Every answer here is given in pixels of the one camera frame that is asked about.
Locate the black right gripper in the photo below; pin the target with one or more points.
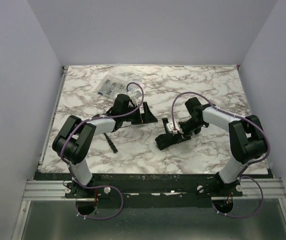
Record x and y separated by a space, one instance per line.
174 136

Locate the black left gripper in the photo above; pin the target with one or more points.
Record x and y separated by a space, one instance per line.
140 114

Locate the dark green folding umbrella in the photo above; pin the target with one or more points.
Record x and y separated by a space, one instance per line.
168 139

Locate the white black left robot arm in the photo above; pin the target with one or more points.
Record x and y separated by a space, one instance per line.
74 139

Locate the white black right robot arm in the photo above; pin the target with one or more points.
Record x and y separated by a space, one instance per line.
248 142

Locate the black rubber mallet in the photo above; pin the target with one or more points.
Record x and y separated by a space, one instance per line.
111 144

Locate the clear plastic screw organizer box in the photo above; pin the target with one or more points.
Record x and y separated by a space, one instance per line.
110 86

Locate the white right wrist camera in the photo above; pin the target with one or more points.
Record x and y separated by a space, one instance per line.
173 127

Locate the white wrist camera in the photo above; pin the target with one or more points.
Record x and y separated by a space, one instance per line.
173 127
134 97

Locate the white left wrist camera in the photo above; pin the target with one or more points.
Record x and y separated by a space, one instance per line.
134 97

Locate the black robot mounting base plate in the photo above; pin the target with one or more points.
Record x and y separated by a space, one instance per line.
112 190

